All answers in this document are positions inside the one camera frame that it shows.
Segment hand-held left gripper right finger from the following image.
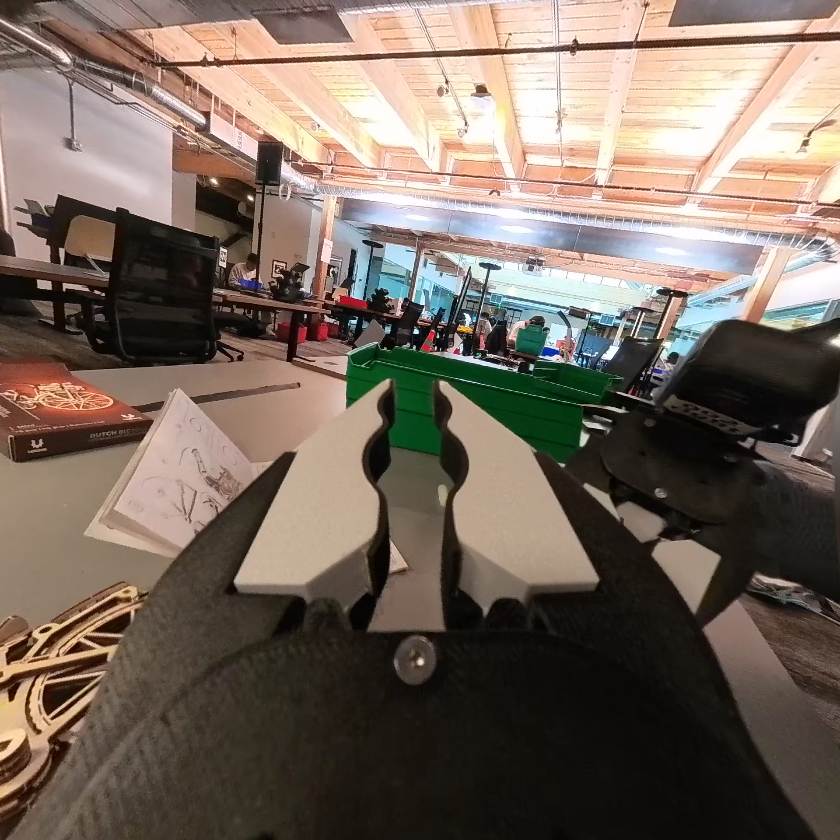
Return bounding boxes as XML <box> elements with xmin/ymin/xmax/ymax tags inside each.
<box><xmin>433</xmin><ymin>381</ymin><xmax>601</xmax><ymax>611</ymax></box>

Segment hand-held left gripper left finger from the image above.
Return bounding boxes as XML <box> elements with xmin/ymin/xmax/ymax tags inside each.
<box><xmin>233</xmin><ymin>378</ymin><xmax>399</xmax><ymax>608</ymax></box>

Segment brown model kit box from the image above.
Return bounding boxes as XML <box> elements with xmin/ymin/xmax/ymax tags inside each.
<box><xmin>0</xmin><ymin>357</ymin><xmax>153</xmax><ymax>462</ymax></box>

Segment wooden bicycle model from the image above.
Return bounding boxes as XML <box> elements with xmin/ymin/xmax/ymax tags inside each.
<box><xmin>0</xmin><ymin>581</ymin><xmax>147</xmax><ymax>811</ymax></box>

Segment instruction booklet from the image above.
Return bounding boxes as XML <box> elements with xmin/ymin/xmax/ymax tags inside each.
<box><xmin>85</xmin><ymin>387</ymin><xmax>277</xmax><ymax>559</ymax></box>

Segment small green plastic bin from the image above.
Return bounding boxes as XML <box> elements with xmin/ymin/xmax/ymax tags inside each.
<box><xmin>532</xmin><ymin>357</ymin><xmax>624</xmax><ymax>409</ymax></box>

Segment light wooden board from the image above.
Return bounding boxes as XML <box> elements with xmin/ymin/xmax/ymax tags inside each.
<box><xmin>292</xmin><ymin>353</ymin><xmax>350</xmax><ymax>380</ymax></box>

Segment wooden scrap sheet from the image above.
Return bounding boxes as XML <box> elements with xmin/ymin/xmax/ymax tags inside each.
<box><xmin>747</xmin><ymin>572</ymin><xmax>840</xmax><ymax>616</ymax></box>

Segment black floor lamp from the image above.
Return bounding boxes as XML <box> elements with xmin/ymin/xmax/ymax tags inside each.
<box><xmin>474</xmin><ymin>262</ymin><xmax>505</xmax><ymax>355</ymax></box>
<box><xmin>362</xmin><ymin>239</ymin><xmax>387</xmax><ymax>299</ymax></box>

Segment black mesh office chair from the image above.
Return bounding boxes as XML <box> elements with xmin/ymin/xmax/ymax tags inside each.
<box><xmin>84</xmin><ymin>206</ymin><xmax>245</xmax><ymax>367</ymax></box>

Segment black speaker on stand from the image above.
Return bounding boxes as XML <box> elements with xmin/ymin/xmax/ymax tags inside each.
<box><xmin>255</xmin><ymin>141</ymin><xmax>285</xmax><ymax>290</ymax></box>

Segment long wooden desk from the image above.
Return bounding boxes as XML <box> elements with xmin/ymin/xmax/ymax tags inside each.
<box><xmin>0</xmin><ymin>255</ymin><xmax>111</xmax><ymax>332</ymax></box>

